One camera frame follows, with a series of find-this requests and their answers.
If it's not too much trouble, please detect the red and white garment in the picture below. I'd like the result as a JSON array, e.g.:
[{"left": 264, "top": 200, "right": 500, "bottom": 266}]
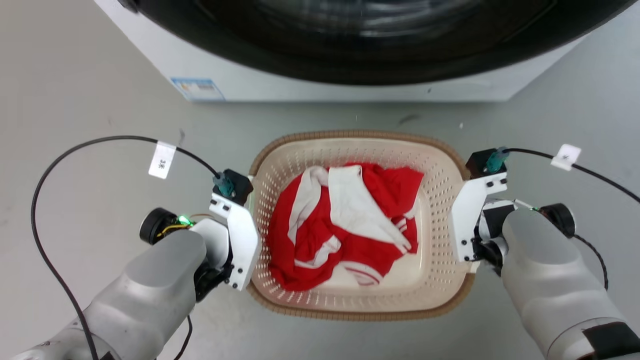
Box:
[{"left": 267, "top": 162, "right": 425, "bottom": 292}]

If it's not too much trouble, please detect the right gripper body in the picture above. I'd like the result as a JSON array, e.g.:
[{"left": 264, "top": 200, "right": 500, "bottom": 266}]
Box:
[{"left": 472, "top": 199, "right": 519, "bottom": 277}]

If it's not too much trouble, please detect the beige perforated laundry basket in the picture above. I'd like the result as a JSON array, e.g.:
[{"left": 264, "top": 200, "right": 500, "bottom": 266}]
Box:
[{"left": 246, "top": 130, "right": 477, "bottom": 322}]

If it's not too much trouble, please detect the white paper cable tag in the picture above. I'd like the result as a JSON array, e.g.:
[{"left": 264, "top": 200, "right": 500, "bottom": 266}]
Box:
[
  {"left": 148, "top": 141, "right": 178, "bottom": 180},
  {"left": 550, "top": 143, "right": 583, "bottom": 172}
]

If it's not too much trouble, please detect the thin braided black arm cable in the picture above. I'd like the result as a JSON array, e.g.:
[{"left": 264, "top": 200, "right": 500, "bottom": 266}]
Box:
[{"left": 573, "top": 233, "right": 610, "bottom": 292}]

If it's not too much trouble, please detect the white washing machine body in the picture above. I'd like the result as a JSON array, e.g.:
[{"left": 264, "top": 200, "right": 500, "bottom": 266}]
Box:
[{"left": 94, "top": 0, "right": 587, "bottom": 104}]

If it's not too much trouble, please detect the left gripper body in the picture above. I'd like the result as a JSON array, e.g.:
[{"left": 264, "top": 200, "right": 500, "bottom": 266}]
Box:
[{"left": 191, "top": 218, "right": 235, "bottom": 303}]

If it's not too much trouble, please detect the black round washing machine door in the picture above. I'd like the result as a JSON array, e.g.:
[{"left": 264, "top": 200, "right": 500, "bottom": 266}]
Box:
[{"left": 118, "top": 0, "right": 640, "bottom": 86}]

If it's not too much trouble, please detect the blue energy label sticker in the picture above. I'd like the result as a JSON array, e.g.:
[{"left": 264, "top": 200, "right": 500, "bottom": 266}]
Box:
[{"left": 170, "top": 77, "right": 226, "bottom": 103}]

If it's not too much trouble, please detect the long black right camera cable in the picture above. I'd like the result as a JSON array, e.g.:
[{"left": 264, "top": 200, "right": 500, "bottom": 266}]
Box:
[{"left": 502, "top": 147, "right": 640, "bottom": 205}]

